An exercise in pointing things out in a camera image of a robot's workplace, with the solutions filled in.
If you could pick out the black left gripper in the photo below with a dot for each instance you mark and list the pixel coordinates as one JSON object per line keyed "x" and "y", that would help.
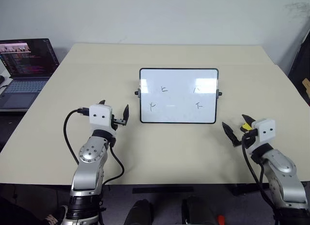
{"x": 119, "y": 122}

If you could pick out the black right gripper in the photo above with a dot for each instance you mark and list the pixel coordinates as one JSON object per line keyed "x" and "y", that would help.
{"x": 249, "y": 133}

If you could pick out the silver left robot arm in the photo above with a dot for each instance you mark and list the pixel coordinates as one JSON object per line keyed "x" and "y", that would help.
{"x": 90, "y": 154}

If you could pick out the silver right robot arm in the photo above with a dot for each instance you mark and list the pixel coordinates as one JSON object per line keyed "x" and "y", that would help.
{"x": 281, "y": 166}

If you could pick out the black whiteboard stand knob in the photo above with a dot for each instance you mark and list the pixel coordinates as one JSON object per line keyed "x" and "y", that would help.
{"x": 220, "y": 92}
{"x": 136, "y": 92}

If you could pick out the small black-framed whiteboard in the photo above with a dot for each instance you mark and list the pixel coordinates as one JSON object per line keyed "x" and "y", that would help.
{"x": 178, "y": 96}

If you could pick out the brown cardboard piece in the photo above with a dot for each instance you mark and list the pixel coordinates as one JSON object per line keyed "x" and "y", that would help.
{"x": 307, "y": 87}

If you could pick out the dark rounded shape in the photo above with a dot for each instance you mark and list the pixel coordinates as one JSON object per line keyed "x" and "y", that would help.
{"x": 138, "y": 211}
{"x": 198, "y": 210}

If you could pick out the black bar under table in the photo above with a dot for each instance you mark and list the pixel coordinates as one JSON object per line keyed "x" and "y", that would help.
{"x": 162, "y": 189}

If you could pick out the small red object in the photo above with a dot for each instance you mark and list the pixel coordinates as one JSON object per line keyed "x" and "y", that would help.
{"x": 221, "y": 220}

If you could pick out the open grey laptop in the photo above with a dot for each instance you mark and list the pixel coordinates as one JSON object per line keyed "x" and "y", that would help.
{"x": 26, "y": 65}

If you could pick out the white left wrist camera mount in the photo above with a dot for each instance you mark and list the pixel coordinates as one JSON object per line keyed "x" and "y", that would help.
{"x": 99, "y": 114}

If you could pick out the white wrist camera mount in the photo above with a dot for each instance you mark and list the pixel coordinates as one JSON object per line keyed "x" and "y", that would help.
{"x": 266, "y": 131}
{"x": 99, "y": 114}

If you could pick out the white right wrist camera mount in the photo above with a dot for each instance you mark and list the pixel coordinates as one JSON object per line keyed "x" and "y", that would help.
{"x": 266, "y": 131}

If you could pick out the black panel by wall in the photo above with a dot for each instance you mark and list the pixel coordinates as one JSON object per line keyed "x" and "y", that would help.
{"x": 299, "y": 65}

